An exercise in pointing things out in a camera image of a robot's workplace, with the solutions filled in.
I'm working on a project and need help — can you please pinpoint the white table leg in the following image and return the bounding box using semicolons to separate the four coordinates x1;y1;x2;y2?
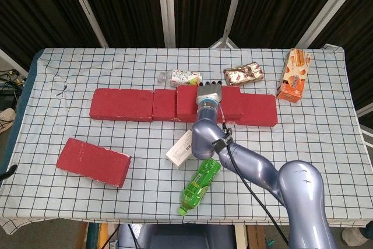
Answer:
234;225;248;249

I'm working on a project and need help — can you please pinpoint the red rectangular foam block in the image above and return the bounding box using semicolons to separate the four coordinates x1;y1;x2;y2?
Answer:
152;89;195;124
226;93;279;128
89;88;154;122
55;137;132;188
175;85;244;124

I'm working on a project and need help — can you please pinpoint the orange biscuit box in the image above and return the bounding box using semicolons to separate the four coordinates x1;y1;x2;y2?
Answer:
276;48;312;103

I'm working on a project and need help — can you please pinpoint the clear bottle colourful label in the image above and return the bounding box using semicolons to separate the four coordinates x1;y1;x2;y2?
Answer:
158;69;203;88

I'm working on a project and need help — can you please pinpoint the checked white tablecloth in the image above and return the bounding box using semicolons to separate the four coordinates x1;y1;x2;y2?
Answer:
0;45;368;237

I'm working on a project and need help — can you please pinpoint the white sneaker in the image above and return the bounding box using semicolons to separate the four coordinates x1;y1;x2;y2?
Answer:
0;108;17;135

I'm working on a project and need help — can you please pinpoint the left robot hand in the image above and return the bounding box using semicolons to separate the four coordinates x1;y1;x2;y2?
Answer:
0;164;18;183

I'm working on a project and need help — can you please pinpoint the brown cardboard piece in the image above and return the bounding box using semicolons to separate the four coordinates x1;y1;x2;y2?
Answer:
247;225;266;249

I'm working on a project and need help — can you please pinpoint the dark pleated curtain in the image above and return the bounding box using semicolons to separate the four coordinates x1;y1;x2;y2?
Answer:
0;0;373;110

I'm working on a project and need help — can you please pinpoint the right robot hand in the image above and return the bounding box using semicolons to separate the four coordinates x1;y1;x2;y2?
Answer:
195;79;224;107

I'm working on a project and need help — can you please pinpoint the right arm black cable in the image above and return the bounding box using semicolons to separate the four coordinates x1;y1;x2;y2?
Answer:
218;106;290;249

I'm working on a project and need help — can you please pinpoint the floor cable bundle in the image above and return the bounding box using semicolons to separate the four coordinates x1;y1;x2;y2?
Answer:
0;68;27;92

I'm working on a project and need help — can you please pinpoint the white barcode carton box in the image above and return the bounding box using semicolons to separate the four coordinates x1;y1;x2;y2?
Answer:
165;129;195;170

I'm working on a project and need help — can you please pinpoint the white frame post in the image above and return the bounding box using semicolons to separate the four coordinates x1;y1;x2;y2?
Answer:
357;106;373;145
156;0;177;48
294;0;367;48
0;47;29;78
62;0;109;48
209;0;248;49

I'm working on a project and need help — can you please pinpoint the green plastic drink bottle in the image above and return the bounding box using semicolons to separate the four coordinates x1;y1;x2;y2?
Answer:
178;157;222;217

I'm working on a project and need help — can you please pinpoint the green metal post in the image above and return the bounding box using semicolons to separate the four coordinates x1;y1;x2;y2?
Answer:
89;222;100;249

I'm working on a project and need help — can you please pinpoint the crumpled foil snack wrapper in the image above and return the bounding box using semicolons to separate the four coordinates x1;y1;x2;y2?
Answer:
223;61;265;89

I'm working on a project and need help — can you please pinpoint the blue-grey robot torso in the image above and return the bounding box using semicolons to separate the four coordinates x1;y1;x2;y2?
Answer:
118;223;237;249

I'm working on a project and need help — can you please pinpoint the wooden table leg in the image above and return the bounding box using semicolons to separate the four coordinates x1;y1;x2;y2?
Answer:
76;222;89;249

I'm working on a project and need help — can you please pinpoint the dark blue table frame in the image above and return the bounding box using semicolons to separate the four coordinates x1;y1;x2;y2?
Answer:
8;53;41;156

